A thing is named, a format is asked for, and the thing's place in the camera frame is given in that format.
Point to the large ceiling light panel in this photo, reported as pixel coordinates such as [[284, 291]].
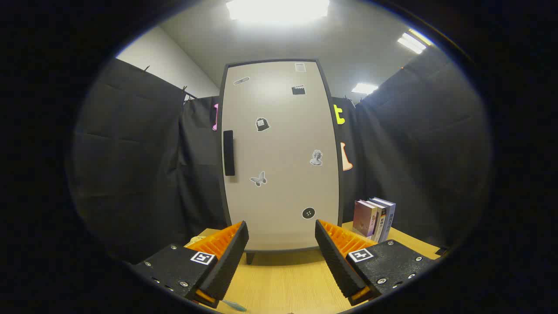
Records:
[[277, 9]]

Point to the white and blue tube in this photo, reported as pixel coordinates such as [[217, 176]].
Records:
[[233, 305]]

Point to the pink cover book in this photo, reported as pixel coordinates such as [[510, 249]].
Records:
[[364, 218]]

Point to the dark spine book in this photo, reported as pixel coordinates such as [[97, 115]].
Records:
[[380, 224]]

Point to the yellow plush toy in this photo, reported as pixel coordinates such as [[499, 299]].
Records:
[[198, 239]]

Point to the light grey cabinet door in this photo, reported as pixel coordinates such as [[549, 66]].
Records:
[[283, 144]]

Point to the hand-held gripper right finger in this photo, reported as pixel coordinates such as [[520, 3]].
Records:
[[338, 261]]

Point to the dark grey cabinet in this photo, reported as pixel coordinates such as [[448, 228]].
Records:
[[250, 257]]

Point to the black backdrop cloth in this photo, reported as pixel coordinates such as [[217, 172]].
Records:
[[130, 165]]

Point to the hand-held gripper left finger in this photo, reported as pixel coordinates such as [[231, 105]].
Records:
[[226, 266]]

